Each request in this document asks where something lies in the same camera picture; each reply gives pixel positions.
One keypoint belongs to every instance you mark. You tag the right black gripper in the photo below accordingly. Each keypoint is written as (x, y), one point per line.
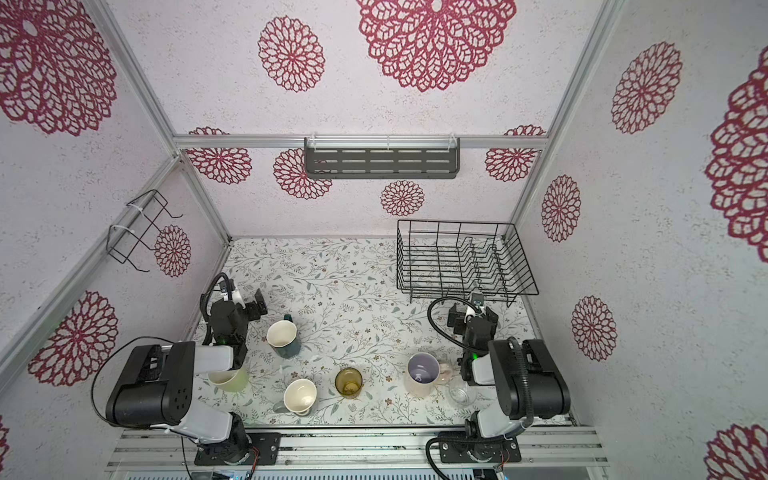
(470, 316)

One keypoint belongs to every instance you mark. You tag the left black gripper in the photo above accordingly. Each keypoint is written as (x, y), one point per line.
(250, 308)

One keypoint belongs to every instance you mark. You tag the dark green mug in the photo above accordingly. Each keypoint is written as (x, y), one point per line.
(283, 337)

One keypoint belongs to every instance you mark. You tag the black wire dish rack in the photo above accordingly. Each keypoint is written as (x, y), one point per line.
(437, 258)

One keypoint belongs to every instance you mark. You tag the light green mug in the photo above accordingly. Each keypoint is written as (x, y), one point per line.
(231, 381)

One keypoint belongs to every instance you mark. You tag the cream grey mug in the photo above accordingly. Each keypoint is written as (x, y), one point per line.
(298, 398)

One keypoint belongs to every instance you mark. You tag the amber glass cup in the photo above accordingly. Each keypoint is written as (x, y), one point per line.
(349, 382)

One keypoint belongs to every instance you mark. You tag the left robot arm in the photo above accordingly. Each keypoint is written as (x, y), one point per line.
(155, 387)

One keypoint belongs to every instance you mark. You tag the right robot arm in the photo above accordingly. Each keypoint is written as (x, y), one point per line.
(527, 382)

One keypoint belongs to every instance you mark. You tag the clear glass cup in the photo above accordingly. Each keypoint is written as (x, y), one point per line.
(460, 394)

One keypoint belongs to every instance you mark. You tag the pink purple mug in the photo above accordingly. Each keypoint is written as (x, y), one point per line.
(424, 372)

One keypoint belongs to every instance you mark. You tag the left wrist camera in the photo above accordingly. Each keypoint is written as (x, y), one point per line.
(229, 292)

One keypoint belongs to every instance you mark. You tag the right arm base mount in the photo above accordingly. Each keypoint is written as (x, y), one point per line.
(457, 448)

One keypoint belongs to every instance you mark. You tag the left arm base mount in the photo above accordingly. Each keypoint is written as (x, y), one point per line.
(258, 448)

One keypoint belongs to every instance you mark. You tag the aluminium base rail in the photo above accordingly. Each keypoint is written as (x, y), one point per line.
(541, 446)

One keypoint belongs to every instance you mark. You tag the black wire wall holder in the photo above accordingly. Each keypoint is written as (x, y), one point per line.
(124, 238)

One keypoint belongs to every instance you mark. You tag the grey wall shelf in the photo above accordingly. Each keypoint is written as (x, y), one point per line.
(382, 160)

